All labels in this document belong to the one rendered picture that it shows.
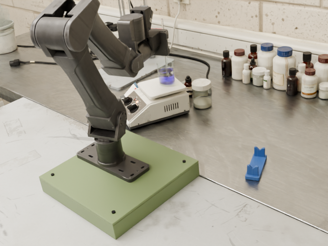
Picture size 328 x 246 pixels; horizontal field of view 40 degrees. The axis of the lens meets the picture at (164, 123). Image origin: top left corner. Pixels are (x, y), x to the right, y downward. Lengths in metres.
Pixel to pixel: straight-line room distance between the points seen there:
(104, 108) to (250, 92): 0.63
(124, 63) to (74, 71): 0.16
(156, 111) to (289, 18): 0.58
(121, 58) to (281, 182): 0.47
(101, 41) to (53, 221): 0.41
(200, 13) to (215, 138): 0.72
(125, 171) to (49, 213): 0.20
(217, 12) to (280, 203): 0.95
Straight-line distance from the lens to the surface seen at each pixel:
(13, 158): 1.33
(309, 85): 1.44
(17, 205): 1.15
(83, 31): 0.89
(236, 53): 1.55
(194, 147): 1.22
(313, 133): 1.28
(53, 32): 0.87
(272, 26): 1.66
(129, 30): 1.10
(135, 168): 1.07
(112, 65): 1.06
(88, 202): 1.01
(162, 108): 1.34
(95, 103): 1.00
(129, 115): 1.34
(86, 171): 1.11
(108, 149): 1.06
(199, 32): 1.81
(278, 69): 1.48
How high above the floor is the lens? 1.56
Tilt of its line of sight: 29 degrees down
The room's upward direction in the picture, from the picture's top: 7 degrees counter-clockwise
